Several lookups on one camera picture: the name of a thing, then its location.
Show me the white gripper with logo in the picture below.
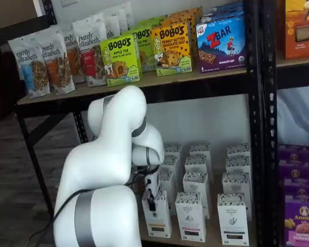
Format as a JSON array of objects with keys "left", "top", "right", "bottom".
[{"left": 143, "top": 169, "right": 161, "bottom": 212}]

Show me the white box yellow-orange strip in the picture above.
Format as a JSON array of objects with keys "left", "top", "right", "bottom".
[
  {"left": 141, "top": 190, "right": 173, "bottom": 238},
  {"left": 161, "top": 155, "right": 180, "bottom": 178},
  {"left": 158, "top": 171, "right": 177, "bottom": 216},
  {"left": 163, "top": 144, "right": 182, "bottom": 165}
]

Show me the white box pink strip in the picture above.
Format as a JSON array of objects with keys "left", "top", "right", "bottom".
[
  {"left": 184, "top": 155, "right": 210, "bottom": 176},
  {"left": 182, "top": 171, "right": 210, "bottom": 219},
  {"left": 190, "top": 143, "right": 212, "bottom": 165},
  {"left": 175, "top": 192, "right": 207, "bottom": 243}
]

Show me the white box teal strip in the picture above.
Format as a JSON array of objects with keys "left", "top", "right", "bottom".
[
  {"left": 217, "top": 193, "right": 249, "bottom": 246},
  {"left": 225, "top": 156, "right": 251, "bottom": 174},
  {"left": 226, "top": 143, "right": 251, "bottom": 158},
  {"left": 222, "top": 171, "right": 252, "bottom": 222}
]

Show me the green Bobo's apple pie box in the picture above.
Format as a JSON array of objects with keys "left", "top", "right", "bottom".
[
  {"left": 138, "top": 15, "right": 168, "bottom": 29},
  {"left": 130, "top": 24, "right": 158, "bottom": 73},
  {"left": 99, "top": 33, "right": 143, "bottom": 88}
]

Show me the purple Annie's box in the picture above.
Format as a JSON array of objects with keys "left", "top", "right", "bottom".
[
  {"left": 283, "top": 179, "right": 309, "bottom": 201},
  {"left": 278, "top": 161, "right": 309, "bottom": 181},
  {"left": 284, "top": 195, "right": 309, "bottom": 247},
  {"left": 278, "top": 144, "right": 309, "bottom": 165}
]

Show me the yellow Bobo's peanut butter box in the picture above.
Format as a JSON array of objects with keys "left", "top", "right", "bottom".
[
  {"left": 169, "top": 7, "right": 203, "bottom": 67},
  {"left": 150, "top": 21, "right": 193, "bottom": 77},
  {"left": 161, "top": 12, "right": 198, "bottom": 70}
]

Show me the blue Z Bar box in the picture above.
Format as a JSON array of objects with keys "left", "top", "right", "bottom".
[
  {"left": 207, "top": 2, "right": 244, "bottom": 15},
  {"left": 195, "top": 15, "right": 247, "bottom": 74},
  {"left": 200, "top": 9, "right": 245, "bottom": 24}
]

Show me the orange snack box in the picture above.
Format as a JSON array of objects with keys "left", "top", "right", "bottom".
[{"left": 284, "top": 0, "right": 309, "bottom": 61}]

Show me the black metal shelving unit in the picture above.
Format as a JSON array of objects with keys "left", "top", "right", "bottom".
[
  {"left": 0, "top": 0, "right": 264, "bottom": 247},
  {"left": 262, "top": 0, "right": 309, "bottom": 247}
]

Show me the orange purely elizabeth granola bag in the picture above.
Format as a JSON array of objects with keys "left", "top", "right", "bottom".
[
  {"left": 40, "top": 25, "right": 76, "bottom": 95},
  {"left": 63, "top": 29, "right": 87, "bottom": 84}
]

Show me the white plastic sheet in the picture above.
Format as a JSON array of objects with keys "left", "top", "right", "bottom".
[{"left": 277, "top": 86, "right": 309, "bottom": 149}]

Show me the blue purely elizabeth granola bag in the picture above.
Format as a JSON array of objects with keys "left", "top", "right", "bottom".
[{"left": 7, "top": 33, "right": 51, "bottom": 99}]

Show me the white purely elizabeth granola bag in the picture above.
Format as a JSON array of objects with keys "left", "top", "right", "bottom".
[
  {"left": 102, "top": 11, "right": 122, "bottom": 38},
  {"left": 117, "top": 2, "right": 133, "bottom": 34}
]

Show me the dark furniture piece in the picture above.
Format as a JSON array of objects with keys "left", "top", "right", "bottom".
[{"left": 0, "top": 50, "right": 26, "bottom": 125}]

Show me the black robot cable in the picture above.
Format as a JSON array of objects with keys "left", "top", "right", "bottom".
[{"left": 28, "top": 166, "right": 151, "bottom": 240}]

